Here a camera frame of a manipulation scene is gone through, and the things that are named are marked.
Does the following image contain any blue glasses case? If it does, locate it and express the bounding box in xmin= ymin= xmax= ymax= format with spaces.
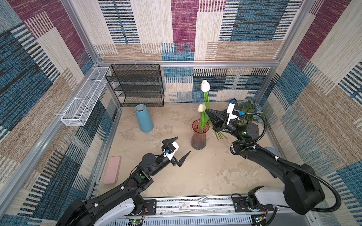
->
xmin=266 ymin=147 xmax=279 ymax=156

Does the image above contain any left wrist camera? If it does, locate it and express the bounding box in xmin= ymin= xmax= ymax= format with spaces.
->
xmin=162 ymin=142 xmax=179 ymax=159

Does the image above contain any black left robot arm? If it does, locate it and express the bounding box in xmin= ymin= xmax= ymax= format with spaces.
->
xmin=57 ymin=137 xmax=187 ymax=226

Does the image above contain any pink ribbed glass vase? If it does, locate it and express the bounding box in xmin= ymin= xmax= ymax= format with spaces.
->
xmin=191 ymin=120 xmax=210 ymax=150

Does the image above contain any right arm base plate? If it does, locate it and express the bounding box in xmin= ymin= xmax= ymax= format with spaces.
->
xmin=231 ymin=194 xmax=274 ymax=213

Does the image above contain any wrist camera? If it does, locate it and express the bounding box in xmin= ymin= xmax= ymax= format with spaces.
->
xmin=226 ymin=103 xmax=245 ymax=124
xmin=162 ymin=142 xmax=179 ymax=159

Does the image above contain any teal cylindrical vase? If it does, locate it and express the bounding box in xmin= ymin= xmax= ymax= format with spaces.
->
xmin=135 ymin=104 xmax=154 ymax=133

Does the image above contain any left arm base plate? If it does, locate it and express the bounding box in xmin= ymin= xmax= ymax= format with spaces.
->
xmin=131 ymin=199 xmax=157 ymax=217

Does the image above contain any pink glasses case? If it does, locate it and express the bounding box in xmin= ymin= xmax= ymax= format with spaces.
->
xmin=103 ymin=156 xmax=121 ymax=185

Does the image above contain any aluminium mounting rail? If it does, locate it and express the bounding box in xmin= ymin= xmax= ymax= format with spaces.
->
xmin=113 ymin=193 xmax=312 ymax=218

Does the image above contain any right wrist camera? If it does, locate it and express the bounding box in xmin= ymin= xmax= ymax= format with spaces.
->
xmin=226 ymin=103 xmax=245 ymax=124

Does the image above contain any blue tulip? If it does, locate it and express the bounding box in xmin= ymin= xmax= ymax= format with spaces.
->
xmin=215 ymin=131 xmax=228 ymax=140

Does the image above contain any white tulip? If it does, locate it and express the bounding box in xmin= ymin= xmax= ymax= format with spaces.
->
xmin=198 ymin=104 xmax=208 ymax=132
xmin=200 ymin=79 xmax=211 ymax=131

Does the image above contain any blue rose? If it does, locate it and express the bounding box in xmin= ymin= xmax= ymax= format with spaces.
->
xmin=229 ymin=98 xmax=237 ymax=105

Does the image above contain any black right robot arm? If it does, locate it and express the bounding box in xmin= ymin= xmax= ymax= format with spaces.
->
xmin=206 ymin=109 xmax=342 ymax=215

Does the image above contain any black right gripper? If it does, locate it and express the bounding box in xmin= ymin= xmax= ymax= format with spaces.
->
xmin=205 ymin=108 xmax=243 ymax=140

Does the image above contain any white wire mesh basket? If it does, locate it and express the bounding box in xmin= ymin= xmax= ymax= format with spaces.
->
xmin=61 ymin=67 xmax=108 ymax=127

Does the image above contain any black wire mesh shelf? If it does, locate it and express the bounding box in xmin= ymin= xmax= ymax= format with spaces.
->
xmin=105 ymin=64 xmax=165 ymax=107

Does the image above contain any dusty blue hydrangea bunch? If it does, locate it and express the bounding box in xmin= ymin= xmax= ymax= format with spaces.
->
xmin=237 ymin=100 xmax=266 ymax=125

